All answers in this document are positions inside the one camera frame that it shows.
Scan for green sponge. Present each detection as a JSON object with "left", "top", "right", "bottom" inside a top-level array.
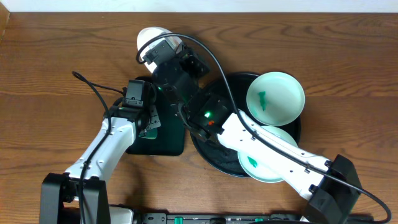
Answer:
[{"left": 138, "top": 128, "right": 158, "bottom": 139}]

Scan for white plate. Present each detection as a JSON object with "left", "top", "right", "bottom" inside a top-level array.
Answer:
[{"left": 137, "top": 27, "right": 183, "bottom": 59}]

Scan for light green plate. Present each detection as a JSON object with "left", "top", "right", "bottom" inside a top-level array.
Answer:
[
  {"left": 238, "top": 126, "right": 298, "bottom": 184},
  {"left": 246, "top": 72, "right": 305, "bottom": 126}
]

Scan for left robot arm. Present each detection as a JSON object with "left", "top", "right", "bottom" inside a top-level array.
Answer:
[{"left": 39, "top": 105, "right": 160, "bottom": 223}]

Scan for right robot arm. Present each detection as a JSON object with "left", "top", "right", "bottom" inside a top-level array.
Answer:
[{"left": 143, "top": 44, "right": 361, "bottom": 223}]

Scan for black rectangular tray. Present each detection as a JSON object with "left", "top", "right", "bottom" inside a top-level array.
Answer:
[{"left": 126, "top": 76, "right": 187, "bottom": 157}]

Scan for round black tray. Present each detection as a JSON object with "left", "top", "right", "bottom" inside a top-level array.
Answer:
[{"left": 191, "top": 72, "right": 301, "bottom": 177}]

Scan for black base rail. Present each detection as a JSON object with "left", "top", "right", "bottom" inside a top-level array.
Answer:
[{"left": 134, "top": 213, "right": 302, "bottom": 224}]

